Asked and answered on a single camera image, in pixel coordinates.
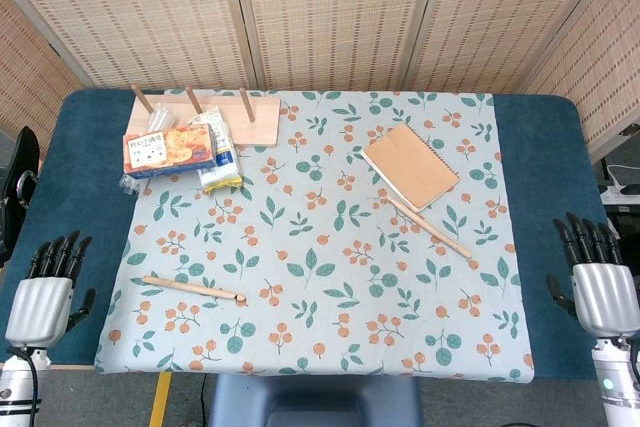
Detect white yellow blue packet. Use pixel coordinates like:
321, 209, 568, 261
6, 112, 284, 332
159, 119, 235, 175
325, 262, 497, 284
188, 105, 245, 196

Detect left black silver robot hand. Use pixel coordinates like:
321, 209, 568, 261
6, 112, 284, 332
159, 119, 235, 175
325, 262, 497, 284
4, 229, 97, 351

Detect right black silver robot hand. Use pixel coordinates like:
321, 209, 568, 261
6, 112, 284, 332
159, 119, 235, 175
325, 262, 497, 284
546, 211, 640, 338

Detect kraft spiral notebook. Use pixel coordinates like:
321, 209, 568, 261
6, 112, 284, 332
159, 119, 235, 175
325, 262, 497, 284
360, 121, 461, 213

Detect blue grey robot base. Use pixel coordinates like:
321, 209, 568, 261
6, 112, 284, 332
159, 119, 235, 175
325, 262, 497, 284
208, 375, 424, 427

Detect bamboo folding screen panel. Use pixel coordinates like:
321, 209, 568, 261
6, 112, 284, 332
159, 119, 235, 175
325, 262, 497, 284
522, 0, 640, 163
0, 0, 86, 141
0, 0, 261, 91
404, 0, 626, 94
229, 0, 446, 93

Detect white power strip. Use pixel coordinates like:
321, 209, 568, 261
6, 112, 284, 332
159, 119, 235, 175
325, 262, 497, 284
598, 182, 640, 206

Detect blue felt table cover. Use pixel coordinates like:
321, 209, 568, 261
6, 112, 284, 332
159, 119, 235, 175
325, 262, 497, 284
0, 88, 614, 381

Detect wooden three-peg board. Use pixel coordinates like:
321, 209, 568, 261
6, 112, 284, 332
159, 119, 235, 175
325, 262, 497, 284
127, 84, 282, 149

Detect black office chair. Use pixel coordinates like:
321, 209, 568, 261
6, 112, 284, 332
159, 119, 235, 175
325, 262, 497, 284
0, 126, 41, 268

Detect orange blue snack box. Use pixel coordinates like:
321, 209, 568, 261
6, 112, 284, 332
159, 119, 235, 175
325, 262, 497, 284
122, 124, 219, 179

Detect floral berry leaf tablecloth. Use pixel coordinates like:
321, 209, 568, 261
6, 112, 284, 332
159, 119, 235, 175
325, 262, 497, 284
93, 90, 536, 384

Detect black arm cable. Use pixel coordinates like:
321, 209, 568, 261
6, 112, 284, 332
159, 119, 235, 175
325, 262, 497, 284
5, 345, 41, 427

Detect clear plastic bag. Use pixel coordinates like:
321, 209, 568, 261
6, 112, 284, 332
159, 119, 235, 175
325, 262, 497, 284
118, 101, 177, 196

